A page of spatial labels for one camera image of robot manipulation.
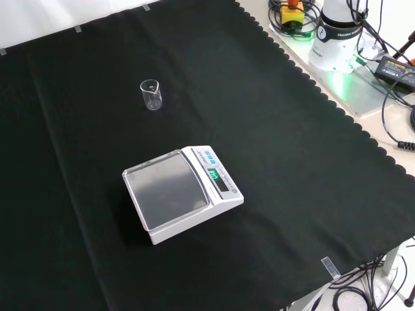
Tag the small clear glass beaker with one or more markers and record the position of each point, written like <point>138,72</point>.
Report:
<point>151,97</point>

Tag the yellow stop button box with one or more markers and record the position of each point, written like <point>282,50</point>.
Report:
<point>292,14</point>

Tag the white electronic balance steel pan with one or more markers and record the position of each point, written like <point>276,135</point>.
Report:
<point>175,188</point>

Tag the black bench cloth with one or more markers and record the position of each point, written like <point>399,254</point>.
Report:
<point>259,129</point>

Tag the black power adapter brick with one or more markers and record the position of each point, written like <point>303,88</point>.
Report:
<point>396,69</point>

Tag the brown tripod leg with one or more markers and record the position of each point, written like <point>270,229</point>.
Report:
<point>407,43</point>

